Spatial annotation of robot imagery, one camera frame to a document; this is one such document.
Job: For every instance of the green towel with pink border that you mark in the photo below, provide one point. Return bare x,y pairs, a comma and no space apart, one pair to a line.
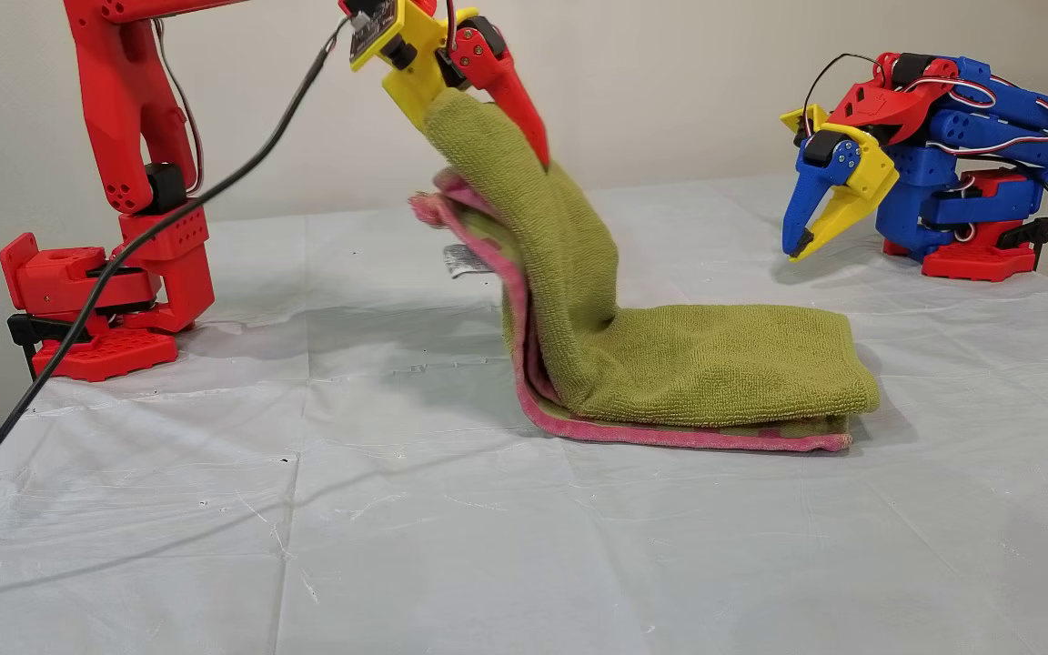
715,364

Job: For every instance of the black clamp at blue base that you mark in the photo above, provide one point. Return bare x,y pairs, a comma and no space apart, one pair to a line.
1029,232

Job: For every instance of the pale table cloth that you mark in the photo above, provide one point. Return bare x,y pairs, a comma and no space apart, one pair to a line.
579,564

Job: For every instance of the black clamp at red-orange base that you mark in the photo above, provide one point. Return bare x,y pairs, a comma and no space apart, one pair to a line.
42,329

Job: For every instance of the camera board on red-orange arm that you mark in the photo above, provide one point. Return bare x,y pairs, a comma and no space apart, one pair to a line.
371,27

